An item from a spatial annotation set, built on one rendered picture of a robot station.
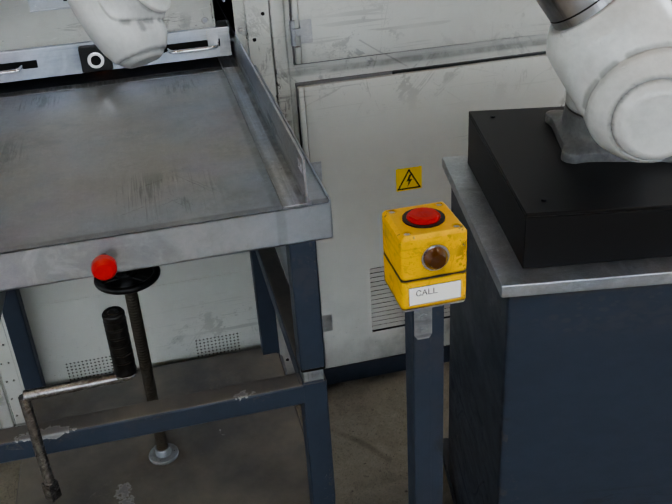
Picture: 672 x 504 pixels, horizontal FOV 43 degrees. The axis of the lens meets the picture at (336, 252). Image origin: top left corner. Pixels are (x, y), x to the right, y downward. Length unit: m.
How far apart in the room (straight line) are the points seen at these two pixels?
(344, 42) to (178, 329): 0.77
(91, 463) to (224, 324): 0.46
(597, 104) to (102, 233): 0.64
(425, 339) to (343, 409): 1.08
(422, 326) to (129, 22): 0.61
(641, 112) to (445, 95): 0.91
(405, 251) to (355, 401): 1.21
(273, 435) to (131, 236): 0.77
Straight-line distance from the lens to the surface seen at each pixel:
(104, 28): 1.30
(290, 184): 1.21
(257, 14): 1.77
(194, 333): 2.04
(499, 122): 1.43
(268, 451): 1.77
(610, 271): 1.20
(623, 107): 1.04
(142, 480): 1.76
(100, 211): 1.22
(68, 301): 1.98
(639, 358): 1.30
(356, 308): 2.06
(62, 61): 1.80
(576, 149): 1.31
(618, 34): 1.06
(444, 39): 1.86
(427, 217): 0.98
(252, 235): 1.16
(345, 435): 2.04
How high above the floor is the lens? 1.35
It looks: 29 degrees down
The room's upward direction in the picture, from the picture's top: 4 degrees counter-clockwise
